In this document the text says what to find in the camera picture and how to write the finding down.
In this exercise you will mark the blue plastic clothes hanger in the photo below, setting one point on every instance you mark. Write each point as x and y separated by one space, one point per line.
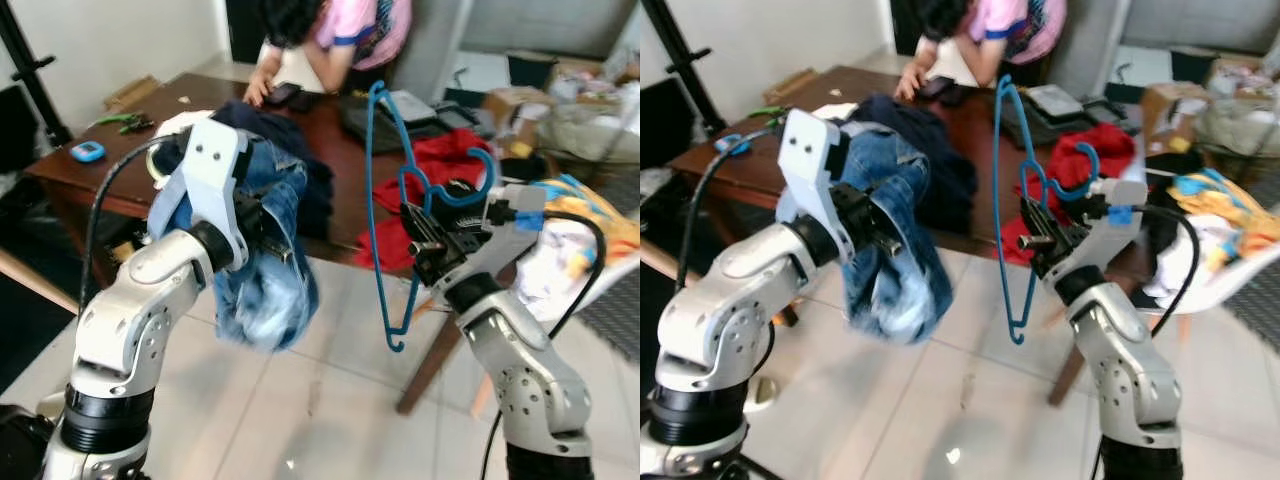
465 202
1080 190

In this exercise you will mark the blue denim jeans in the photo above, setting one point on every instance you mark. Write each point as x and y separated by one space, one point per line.
900 290
275 300

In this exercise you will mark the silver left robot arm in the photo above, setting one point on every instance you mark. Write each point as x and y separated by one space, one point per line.
730 320
130 320

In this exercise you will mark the blue tape tag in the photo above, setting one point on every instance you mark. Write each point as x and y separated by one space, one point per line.
1121 214
529 220

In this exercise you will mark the dark navy garment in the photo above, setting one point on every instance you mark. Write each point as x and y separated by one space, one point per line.
950 180
310 190

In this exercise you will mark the red garment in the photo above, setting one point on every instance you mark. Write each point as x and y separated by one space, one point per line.
450 155
1095 150

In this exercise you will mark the dark olive garment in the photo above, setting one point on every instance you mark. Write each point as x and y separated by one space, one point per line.
360 120
1060 130

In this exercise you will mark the white flat box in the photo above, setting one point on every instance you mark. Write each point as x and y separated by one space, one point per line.
1058 98
415 105

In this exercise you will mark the white cloth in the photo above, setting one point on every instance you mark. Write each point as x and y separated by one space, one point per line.
180 122
838 108

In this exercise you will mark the open cardboard box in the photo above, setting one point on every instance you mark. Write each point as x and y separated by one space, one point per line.
510 110
1170 105

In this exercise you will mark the black phone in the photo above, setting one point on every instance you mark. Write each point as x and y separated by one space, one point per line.
937 88
283 95

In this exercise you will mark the dark brown wooden table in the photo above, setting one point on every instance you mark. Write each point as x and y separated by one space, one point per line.
830 90
200 95

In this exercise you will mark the cardboard piece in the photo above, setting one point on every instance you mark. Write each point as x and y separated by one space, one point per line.
130 93
790 85

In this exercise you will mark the small blue device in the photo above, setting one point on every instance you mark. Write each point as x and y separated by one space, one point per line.
728 143
87 152

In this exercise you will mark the grey plastic bag bundle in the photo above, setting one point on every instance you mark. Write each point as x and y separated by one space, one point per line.
1240 130
590 130

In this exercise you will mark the white chair with wooden legs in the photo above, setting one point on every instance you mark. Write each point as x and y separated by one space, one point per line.
625 275
1255 285

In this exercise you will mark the black foam puzzle mat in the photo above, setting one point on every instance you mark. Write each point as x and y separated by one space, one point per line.
615 330
1260 325

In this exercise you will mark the black bin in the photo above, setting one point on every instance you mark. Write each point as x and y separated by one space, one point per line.
1195 62
530 68

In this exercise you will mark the person in pink shirt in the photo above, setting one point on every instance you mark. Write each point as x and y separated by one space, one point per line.
350 25
1010 20

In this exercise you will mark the black tripod stand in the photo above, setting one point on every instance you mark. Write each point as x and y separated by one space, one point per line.
680 62
32 62

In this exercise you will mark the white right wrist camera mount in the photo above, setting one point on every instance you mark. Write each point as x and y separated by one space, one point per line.
505 200
1115 190

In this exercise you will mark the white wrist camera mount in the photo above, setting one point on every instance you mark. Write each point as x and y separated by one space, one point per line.
1115 190
810 150
215 160
505 200

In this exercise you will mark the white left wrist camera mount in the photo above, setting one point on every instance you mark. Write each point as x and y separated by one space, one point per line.
810 150
215 160

